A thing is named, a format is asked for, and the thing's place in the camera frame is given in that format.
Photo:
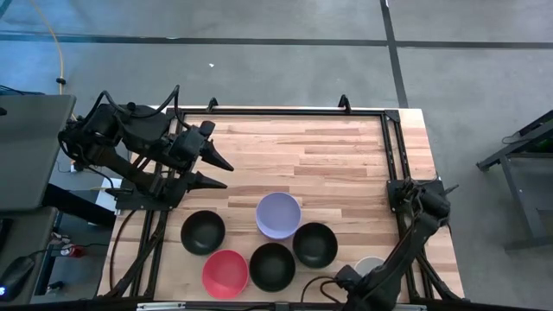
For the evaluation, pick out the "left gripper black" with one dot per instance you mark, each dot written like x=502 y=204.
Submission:
x=177 y=192

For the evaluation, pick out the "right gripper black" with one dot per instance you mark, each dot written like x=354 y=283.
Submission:
x=367 y=298

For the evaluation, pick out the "light grey plastic bowl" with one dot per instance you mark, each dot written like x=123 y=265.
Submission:
x=367 y=263

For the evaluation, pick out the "black plastic bowl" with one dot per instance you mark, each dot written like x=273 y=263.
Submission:
x=203 y=232
x=272 y=266
x=315 y=245

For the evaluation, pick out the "red plastic bowl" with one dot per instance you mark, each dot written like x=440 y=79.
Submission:
x=225 y=274

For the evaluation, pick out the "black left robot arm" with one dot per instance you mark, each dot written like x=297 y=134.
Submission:
x=108 y=160

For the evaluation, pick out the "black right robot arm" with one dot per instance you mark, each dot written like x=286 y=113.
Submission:
x=410 y=239

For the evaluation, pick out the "lavender plastic bowl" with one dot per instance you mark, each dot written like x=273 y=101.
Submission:
x=278 y=215

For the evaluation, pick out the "white box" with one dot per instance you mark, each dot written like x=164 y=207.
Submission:
x=103 y=201

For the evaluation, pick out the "black angled bar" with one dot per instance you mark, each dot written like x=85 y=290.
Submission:
x=78 y=207

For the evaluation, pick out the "small red device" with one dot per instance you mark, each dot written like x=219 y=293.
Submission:
x=75 y=251

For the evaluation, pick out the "grey laptop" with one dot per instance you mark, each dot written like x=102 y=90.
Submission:
x=34 y=151

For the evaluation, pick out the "grey side desk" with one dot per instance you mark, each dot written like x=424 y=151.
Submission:
x=30 y=235

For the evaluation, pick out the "black computer mouse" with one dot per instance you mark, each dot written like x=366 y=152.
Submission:
x=17 y=274

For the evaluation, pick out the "black metal cart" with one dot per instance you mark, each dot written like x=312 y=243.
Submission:
x=527 y=138

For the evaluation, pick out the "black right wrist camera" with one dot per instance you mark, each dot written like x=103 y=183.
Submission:
x=347 y=276

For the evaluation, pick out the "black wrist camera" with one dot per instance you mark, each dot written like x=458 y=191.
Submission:
x=347 y=276
x=188 y=146

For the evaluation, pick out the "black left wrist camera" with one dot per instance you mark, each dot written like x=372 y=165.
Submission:
x=188 y=146

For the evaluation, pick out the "black frame clamp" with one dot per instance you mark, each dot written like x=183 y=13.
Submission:
x=211 y=104
x=344 y=103

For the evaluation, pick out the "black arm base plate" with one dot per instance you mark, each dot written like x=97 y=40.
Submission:
x=394 y=205
x=129 y=203

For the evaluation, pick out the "black aluminium table frame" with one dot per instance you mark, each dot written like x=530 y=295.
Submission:
x=281 y=112

